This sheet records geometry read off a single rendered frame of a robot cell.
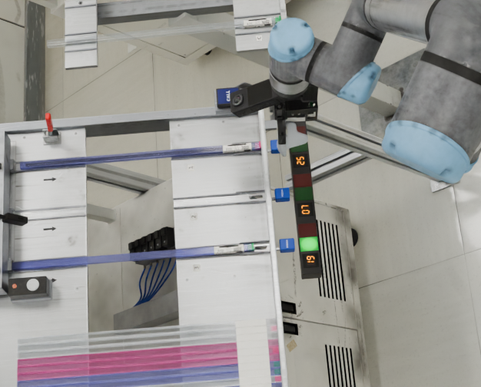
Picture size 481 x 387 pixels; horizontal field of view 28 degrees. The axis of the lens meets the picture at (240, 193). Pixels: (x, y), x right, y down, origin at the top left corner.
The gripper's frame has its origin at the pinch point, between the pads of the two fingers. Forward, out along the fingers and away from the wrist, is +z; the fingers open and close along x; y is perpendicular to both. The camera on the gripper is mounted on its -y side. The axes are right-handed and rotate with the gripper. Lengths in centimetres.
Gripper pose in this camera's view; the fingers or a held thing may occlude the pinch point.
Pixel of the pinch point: (277, 126)
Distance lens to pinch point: 193.9
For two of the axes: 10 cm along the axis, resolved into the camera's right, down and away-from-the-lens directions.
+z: 0.3, 3.7, 9.3
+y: 10.0, -0.8, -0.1
